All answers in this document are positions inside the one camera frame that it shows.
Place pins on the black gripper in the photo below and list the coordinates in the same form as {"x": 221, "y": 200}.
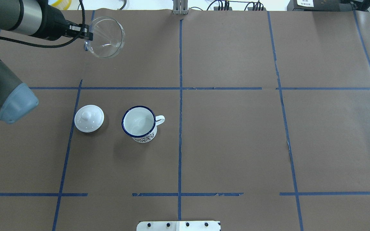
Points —
{"x": 52, "y": 22}

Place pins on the white enamel mug blue rim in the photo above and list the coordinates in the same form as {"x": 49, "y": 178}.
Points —
{"x": 141, "y": 124}

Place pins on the yellow rimmed bowl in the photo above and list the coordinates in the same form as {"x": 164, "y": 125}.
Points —
{"x": 60, "y": 4}

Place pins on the white ceramic lid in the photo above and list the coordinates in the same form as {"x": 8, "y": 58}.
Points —
{"x": 89, "y": 118}

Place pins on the black power strip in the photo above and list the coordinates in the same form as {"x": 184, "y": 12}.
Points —
{"x": 236, "y": 5}

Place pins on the grey aluminium post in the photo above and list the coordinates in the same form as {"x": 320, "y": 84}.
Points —
{"x": 180, "y": 7}

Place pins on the black device with label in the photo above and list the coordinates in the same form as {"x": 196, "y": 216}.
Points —
{"x": 328, "y": 5}

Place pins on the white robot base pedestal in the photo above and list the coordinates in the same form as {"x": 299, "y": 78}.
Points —
{"x": 209, "y": 225}

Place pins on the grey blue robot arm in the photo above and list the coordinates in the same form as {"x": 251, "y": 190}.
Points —
{"x": 35, "y": 19}

